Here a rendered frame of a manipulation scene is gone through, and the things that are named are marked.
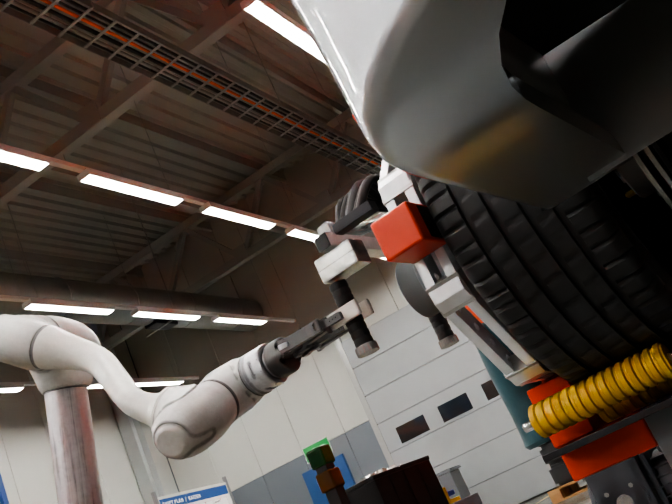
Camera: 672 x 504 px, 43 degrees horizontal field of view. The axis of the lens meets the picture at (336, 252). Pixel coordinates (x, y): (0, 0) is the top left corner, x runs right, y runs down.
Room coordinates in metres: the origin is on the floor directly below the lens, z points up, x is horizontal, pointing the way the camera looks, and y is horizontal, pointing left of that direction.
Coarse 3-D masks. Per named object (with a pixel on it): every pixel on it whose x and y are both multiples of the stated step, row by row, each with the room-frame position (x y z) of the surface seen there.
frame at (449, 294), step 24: (384, 168) 1.39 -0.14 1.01; (384, 192) 1.35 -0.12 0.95; (408, 192) 1.33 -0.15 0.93; (432, 264) 1.37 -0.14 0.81; (456, 264) 1.35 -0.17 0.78; (432, 288) 1.35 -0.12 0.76; (456, 288) 1.33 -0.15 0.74; (456, 312) 1.37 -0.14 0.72; (480, 312) 1.36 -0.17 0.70; (480, 336) 1.41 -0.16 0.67; (504, 336) 1.40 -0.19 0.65; (504, 360) 1.45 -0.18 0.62; (528, 360) 1.45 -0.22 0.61
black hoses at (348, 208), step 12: (360, 180) 1.49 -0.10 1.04; (372, 180) 1.46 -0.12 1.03; (348, 192) 1.51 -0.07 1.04; (360, 192) 1.45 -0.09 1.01; (372, 192) 1.51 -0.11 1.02; (336, 204) 1.49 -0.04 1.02; (348, 204) 1.46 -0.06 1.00; (360, 204) 1.44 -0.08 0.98; (372, 204) 1.43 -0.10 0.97; (336, 216) 1.47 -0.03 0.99; (348, 216) 1.45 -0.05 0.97; (360, 216) 1.44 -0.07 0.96; (336, 228) 1.46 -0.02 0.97; (348, 228) 1.47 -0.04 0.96
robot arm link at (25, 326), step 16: (0, 320) 1.75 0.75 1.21; (16, 320) 1.75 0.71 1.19; (32, 320) 1.76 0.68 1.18; (48, 320) 1.83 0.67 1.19; (0, 336) 1.74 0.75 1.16; (16, 336) 1.73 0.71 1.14; (32, 336) 1.73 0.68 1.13; (0, 352) 1.75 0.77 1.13; (16, 352) 1.74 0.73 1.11; (32, 368) 1.82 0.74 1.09
